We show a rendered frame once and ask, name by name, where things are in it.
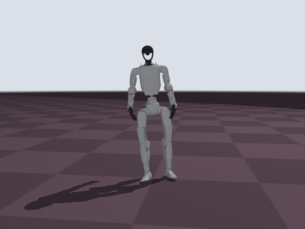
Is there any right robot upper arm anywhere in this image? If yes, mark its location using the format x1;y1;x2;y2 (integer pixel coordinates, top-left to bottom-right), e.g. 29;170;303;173
129;67;139;94

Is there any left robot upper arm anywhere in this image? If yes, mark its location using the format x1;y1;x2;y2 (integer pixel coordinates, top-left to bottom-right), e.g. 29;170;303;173
159;65;173;92

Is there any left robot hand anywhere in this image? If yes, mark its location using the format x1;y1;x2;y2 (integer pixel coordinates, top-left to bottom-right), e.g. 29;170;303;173
169;104;176;120

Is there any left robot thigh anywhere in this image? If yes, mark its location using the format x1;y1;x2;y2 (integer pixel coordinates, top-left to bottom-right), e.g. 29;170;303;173
159;106;172;147

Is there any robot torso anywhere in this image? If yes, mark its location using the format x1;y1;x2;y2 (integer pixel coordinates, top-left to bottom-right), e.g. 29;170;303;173
139;63;161;115

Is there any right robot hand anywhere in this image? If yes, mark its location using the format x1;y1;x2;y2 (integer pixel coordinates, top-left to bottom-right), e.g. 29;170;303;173
128;107;137;121

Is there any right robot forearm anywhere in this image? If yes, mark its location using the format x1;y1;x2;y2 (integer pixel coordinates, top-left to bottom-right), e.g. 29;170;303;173
127;89;134;109

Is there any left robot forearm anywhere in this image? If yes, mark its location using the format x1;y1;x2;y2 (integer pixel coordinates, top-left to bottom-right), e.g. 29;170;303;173
167;90;177;108

